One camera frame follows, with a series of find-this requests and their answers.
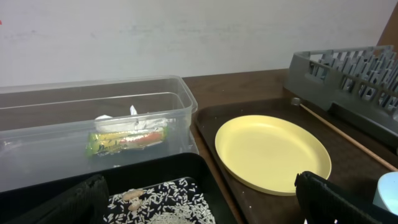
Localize white tissue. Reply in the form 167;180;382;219
95;114;175;133

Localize blue bowl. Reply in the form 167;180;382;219
373;172;398;215

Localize brown serving tray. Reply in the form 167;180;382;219
195;98;389;223

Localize clear plastic bin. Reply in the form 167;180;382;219
1;76;198;192

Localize green orange snack wrapper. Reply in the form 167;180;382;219
86;127;169;156

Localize wooden chopstick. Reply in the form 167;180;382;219
300;104;397;172

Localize yellow plate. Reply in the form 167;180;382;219
215;115;332;196

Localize black waste tray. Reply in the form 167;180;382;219
1;152;237;224

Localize grey dishwasher rack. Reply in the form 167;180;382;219
284;45;397;150

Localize spilled rice and food scraps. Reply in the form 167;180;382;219
101;177;216;224

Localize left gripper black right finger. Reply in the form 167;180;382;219
295;171;397;224

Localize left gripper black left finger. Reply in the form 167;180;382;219
1;175;109;224

